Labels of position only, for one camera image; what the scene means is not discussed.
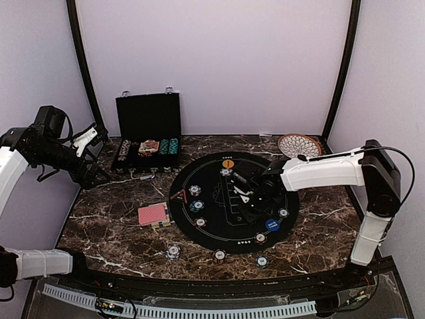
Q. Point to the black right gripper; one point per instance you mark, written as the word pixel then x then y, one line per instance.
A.
pixel 255 217

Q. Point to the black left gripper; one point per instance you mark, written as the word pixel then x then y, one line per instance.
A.
pixel 85 181

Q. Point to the blue small blind button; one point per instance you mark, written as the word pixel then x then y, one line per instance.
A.
pixel 272 225

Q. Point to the orange big blind button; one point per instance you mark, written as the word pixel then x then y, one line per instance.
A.
pixel 228 164

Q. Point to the blue-green chip stack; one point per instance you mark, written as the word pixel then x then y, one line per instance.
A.
pixel 262 262

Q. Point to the red chip stack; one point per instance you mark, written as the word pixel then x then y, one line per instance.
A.
pixel 219 256

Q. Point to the red-backed playing card deck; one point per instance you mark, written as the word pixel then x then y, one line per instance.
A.
pixel 151 214

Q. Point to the blue chip stack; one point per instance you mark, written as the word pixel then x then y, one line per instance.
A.
pixel 173 252

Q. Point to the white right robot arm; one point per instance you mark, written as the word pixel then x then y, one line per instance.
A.
pixel 370 167

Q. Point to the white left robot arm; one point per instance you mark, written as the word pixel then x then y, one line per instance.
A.
pixel 40 145

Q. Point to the patterned ceramic plate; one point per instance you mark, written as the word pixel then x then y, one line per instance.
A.
pixel 293 145

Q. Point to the round black poker mat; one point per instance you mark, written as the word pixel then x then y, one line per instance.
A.
pixel 226 227

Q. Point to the black poker chip case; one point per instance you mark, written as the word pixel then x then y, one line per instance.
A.
pixel 150 129

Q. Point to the red triangular dealer button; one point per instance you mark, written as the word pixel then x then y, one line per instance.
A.
pixel 179 196

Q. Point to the yellow card deck box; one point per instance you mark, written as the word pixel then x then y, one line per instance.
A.
pixel 164 222

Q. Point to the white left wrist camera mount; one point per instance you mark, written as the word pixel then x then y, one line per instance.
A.
pixel 92 136

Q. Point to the left black frame post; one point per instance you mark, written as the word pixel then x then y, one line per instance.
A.
pixel 84 70

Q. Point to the black frame post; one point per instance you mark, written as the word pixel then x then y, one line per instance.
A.
pixel 343 69
pixel 84 70

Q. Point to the white slotted cable duct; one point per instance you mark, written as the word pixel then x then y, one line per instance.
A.
pixel 111 308

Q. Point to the right black frame post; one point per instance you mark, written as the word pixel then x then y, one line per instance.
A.
pixel 343 69

